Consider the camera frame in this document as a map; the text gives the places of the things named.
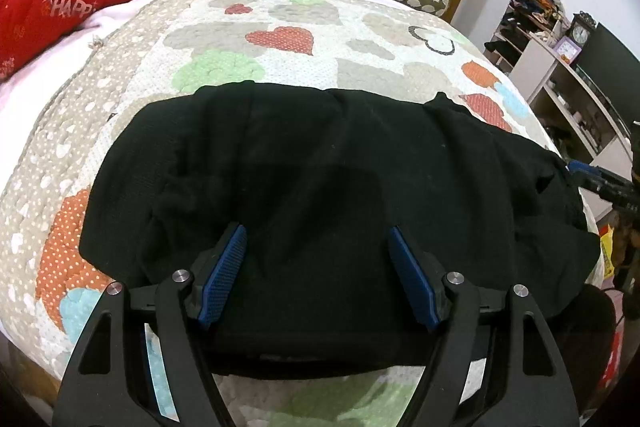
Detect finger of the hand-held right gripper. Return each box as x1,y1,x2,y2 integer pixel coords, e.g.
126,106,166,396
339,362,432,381
566,160,636,204

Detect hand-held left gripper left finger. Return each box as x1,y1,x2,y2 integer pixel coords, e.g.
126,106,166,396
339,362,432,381
52,223,248,427

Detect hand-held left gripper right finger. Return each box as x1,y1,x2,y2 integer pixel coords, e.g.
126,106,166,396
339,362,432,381
387,226,586,427

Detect black pants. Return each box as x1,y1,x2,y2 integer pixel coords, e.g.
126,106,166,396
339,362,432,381
79,79,601,380

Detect yellow plastic bag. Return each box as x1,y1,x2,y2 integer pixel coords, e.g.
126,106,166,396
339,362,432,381
599,227,616,279

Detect black flat screen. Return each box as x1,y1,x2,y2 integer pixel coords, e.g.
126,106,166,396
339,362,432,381
575,22,640,142

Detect white open shelf unit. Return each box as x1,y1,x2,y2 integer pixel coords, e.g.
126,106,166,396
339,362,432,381
482,0,636,172

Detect dark mantel clock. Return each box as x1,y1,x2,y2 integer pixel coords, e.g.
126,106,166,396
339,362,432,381
570,12,598,50

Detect heart print quilt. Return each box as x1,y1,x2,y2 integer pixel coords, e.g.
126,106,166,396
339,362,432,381
0,0,601,427

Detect pale pink bed sheet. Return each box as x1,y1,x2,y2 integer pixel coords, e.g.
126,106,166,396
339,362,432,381
0,0,166,132

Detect purple photo frame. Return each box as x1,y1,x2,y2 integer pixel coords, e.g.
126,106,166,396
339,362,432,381
556,38,582,65

